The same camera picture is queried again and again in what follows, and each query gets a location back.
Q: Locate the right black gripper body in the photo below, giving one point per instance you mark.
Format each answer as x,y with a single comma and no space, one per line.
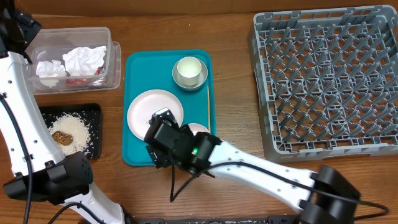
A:
168,150

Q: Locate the large white plate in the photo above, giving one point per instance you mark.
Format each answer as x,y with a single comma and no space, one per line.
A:
146,104

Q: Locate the brown cookie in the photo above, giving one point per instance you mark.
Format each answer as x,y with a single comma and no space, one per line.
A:
62,138

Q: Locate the red snack wrapper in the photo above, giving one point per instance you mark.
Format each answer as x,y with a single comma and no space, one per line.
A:
84,81

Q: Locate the white napkin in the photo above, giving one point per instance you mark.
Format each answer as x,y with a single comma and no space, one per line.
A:
84,61

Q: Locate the small white tissue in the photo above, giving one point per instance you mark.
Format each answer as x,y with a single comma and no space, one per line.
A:
51,69

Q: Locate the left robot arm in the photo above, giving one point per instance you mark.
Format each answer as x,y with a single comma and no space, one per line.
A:
42,172

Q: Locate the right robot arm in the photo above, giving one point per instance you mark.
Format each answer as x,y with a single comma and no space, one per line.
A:
318,197

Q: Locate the grey dishwasher rack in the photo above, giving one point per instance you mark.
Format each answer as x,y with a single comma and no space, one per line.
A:
326,82

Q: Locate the small white plate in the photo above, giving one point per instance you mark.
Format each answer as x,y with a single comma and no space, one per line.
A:
195,128

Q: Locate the grey saucer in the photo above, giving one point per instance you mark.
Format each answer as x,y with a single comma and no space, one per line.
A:
202,78

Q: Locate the wooden chopstick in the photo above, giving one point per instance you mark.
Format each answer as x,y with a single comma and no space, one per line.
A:
208,108

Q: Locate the white cup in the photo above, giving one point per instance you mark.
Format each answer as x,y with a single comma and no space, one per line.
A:
189,70

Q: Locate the black plastic tray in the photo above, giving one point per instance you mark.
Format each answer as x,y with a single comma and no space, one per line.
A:
90,112

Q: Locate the white rice pile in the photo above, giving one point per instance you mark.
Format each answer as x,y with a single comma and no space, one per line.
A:
74,125

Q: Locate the clear plastic bin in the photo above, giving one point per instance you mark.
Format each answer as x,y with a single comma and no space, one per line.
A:
51,44

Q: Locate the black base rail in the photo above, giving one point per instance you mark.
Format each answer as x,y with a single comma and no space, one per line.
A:
273,219

